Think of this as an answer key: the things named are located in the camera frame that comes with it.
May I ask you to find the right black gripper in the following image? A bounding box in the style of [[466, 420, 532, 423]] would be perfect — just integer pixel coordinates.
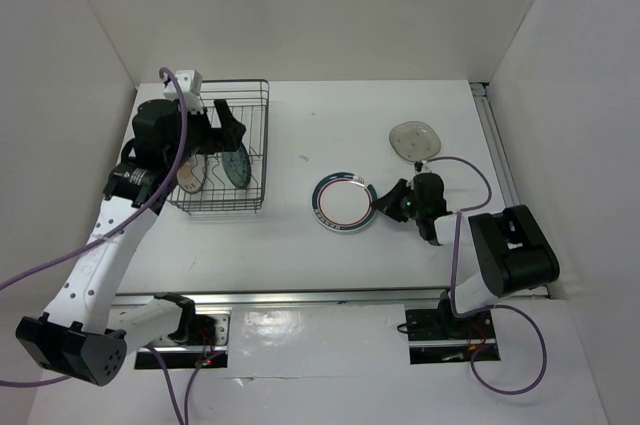
[[372, 179, 425, 222]]

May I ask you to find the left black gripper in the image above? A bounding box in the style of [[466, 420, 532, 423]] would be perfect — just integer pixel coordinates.
[[166, 99, 245, 169]]

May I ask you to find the blue patterned plate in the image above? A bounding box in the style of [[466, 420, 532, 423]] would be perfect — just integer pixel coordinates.
[[222, 144, 251, 189]]

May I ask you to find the teal red rimmed plate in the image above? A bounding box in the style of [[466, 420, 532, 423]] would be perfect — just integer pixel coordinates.
[[310, 172, 378, 234]]

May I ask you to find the orange sunburst plate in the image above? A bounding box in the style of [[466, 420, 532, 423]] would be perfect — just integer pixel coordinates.
[[177, 155, 208, 194]]

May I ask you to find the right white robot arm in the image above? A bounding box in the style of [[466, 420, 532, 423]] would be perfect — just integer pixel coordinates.
[[371, 172, 560, 337]]

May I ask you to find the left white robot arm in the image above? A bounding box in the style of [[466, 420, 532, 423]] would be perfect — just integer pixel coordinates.
[[16, 99, 246, 386]]

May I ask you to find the clear grey glass plate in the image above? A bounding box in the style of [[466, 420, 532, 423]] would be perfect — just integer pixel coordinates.
[[388, 121, 441, 162]]

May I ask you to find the grey wire dish rack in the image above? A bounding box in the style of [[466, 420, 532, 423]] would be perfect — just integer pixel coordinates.
[[169, 79, 270, 216]]

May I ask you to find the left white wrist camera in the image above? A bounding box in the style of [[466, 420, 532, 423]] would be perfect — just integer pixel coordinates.
[[159, 67, 204, 114]]

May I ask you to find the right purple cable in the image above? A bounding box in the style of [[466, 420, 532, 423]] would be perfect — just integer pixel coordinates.
[[422, 155, 547, 392]]

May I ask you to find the purple cable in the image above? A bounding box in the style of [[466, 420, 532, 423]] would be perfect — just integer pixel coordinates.
[[422, 155, 547, 392], [0, 67, 216, 424]]

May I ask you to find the aluminium rail front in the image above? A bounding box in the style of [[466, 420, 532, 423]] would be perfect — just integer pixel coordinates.
[[112, 284, 544, 309]]

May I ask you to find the aluminium rail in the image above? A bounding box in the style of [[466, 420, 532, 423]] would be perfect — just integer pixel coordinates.
[[112, 284, 544, 309], [470, 82, 559, 297]]

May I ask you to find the aluminium rail right side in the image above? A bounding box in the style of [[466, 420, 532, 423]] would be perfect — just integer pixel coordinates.
[[470, 82, 559, 297]]

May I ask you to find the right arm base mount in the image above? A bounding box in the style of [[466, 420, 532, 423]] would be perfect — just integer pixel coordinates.
[[396, 299, 500, 365]]

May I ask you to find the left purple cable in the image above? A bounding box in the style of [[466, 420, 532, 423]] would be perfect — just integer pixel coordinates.
[[0, 67, 216, 424]]

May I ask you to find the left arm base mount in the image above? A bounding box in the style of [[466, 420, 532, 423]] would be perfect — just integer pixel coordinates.
[[151, 308, 231, 370]]

